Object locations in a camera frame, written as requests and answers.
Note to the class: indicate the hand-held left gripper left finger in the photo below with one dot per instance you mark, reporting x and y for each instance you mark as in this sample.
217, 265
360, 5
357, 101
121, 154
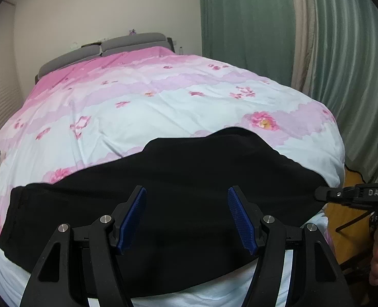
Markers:
133, 220

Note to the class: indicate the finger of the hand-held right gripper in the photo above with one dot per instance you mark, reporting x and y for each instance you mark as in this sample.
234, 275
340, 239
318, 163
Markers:
336, 193

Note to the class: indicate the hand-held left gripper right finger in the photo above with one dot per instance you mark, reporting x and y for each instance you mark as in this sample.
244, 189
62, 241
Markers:
241, 220

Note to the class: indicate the black pants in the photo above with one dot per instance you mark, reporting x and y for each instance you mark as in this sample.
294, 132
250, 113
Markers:
189, 166

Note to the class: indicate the pink floral bed blanket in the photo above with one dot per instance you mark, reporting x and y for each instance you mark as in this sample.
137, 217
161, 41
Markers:
137, 102

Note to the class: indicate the grey padded headboard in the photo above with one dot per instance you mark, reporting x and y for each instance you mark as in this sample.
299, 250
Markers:
131, 42

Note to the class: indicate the small purple ornament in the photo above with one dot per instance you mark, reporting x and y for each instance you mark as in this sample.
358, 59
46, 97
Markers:
132, 32

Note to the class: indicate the green curtain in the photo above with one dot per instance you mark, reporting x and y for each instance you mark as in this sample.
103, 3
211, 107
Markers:
256, 22

